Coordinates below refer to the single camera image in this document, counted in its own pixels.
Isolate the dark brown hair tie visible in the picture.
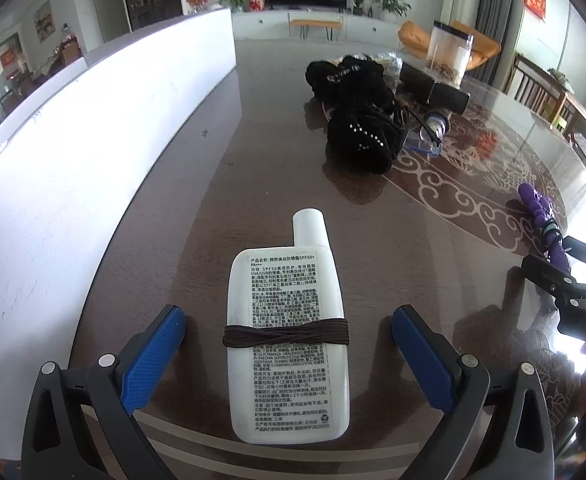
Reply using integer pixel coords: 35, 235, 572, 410
221, 318, 351, 350

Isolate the red flowers white vase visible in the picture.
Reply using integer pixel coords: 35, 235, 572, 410
185, 0, 209, 14

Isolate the clear plastic jar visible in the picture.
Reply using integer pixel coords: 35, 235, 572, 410
425, 21, 473, 87

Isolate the black rectangular box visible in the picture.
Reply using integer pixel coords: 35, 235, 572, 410
399, 63, 470, 115

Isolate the wooden bench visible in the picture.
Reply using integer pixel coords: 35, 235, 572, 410
290, 18, 344, 41

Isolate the green potted plant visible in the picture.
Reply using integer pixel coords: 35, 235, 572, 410
373, 0, 412, 23

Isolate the black studded glove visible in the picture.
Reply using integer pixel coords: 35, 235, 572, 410
327, 105, 406, 174

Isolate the white sunscreen bottle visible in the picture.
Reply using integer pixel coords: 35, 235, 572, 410
223, 208, 351, 445

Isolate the wooden dining chair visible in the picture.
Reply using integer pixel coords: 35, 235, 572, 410
503, 54, 586, 138

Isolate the black lettered glove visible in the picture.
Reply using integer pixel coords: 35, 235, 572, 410
305, 55, 397, 115

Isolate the bag of wooden sticks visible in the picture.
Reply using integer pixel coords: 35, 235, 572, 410
372, 52, 404, 79

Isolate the orange lounge chair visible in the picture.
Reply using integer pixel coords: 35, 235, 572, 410
398, 21, 501, 70

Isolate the white tv cabinet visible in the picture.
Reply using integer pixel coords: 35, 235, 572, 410
232, 10, 400, 49

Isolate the purple toy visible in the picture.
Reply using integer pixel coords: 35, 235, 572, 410
517, 182, 570, 273

